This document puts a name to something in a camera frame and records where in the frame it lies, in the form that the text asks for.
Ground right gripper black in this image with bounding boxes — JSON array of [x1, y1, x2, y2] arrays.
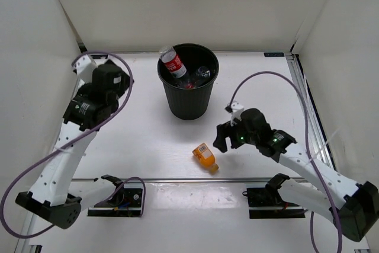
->
[[213, 116, 259, 153]]

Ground orange juice bottle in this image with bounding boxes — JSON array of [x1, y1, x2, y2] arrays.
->
[[192, 143, 219, 174]]

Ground red label water bottle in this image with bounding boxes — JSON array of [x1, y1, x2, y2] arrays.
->
[[159, 46, 191, 80]]

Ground black plastic waste bin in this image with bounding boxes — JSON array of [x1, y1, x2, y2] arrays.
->
[[158, 43, 219, 120]]

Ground clear bottle colourful label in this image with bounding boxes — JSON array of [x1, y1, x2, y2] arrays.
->
[[173, 78, 192, 89]]

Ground clear unlabelled plastic bottle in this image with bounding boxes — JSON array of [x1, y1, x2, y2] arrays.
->
[[190, 66, 211, 87]]

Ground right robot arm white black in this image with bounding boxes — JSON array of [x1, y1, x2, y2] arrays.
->
[[213, 103, 378, 242]]

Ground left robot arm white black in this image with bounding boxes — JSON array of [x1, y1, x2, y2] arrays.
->
[[15, 55, 130, 229]]

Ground white zip tie right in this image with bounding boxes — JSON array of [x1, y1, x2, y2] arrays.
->
[[308, 127, 340, 164]]

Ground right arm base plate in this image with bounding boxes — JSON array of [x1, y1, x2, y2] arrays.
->
[[242, 187, 308, 219]]

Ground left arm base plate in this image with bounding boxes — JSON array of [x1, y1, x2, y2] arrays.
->
[[87, 181, 146, 218]]

